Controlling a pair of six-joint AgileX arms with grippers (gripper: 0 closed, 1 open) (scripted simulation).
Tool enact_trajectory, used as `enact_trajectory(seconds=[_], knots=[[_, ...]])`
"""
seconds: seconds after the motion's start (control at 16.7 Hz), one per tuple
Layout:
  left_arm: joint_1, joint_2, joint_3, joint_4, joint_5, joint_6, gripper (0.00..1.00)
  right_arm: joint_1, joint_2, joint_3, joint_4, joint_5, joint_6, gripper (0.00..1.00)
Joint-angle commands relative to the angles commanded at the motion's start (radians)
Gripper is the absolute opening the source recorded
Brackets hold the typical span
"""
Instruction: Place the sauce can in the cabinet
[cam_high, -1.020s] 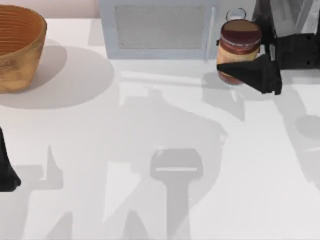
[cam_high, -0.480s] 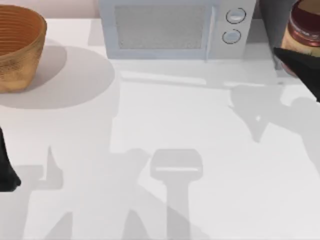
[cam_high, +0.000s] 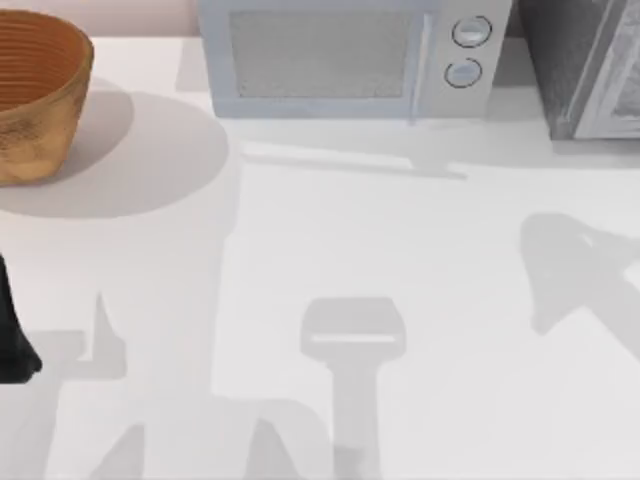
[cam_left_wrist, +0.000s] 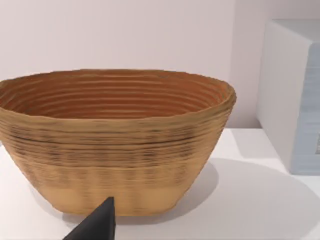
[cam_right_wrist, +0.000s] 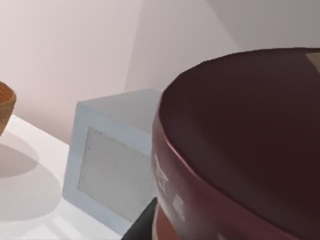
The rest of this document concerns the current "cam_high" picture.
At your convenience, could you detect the pale microwave oven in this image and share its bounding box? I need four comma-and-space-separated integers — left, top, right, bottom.
196, 0, 515, 122

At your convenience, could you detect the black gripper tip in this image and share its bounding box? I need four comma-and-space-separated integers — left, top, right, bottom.
0, 255, 43, 386

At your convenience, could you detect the brown woven basket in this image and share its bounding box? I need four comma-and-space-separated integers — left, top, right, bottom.
0, 9, 96, 185

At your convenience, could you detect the microwave door handle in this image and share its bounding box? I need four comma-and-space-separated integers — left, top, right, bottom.
409, 13, 433, 126

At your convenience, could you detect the microwave door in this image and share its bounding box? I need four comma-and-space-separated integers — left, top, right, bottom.
197, 0, 443, 120

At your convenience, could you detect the microwave knob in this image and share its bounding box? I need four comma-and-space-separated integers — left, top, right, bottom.
451, 15, 493, 48
443, 57, 484, 90

